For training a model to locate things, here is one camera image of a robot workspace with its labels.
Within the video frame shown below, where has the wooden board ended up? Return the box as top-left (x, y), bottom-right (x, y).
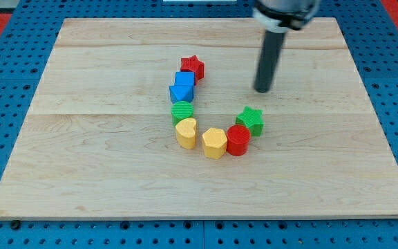
top-left (0, 18), bottom-right (398, 221)

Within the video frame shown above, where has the green star block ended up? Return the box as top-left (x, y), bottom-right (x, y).
top-left (235, 106), bottom-right (264, 137)

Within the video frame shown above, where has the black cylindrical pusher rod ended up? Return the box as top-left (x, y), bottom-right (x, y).
top-left (254, 30), bottom-right (285, 93)

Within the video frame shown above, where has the yellow heart block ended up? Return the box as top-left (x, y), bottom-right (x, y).
top-left (175, 118), bottom-right (197, 149)

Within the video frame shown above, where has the red star block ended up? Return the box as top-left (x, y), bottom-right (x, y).
top-left (180, 55), bottom-right (205, 85)

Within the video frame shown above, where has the green ribbed cylinder block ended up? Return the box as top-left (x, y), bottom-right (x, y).
top-left (171, 101), bottom-right (194, 126)

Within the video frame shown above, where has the red cylinder block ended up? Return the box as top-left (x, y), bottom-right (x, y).
top-left (227, 124), bottom-right (251, 156)

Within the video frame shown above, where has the yellow hexagon block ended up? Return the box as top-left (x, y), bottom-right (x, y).
top-left (202, 127), bottom-right (227, 159)

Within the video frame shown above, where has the blue cube block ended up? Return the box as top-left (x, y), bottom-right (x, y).
top-left (174, 71), bottom-right (196, 86)

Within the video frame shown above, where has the blue triangle block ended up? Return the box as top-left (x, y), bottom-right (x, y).
top-left (169, 85), bottom-right (194, 104)

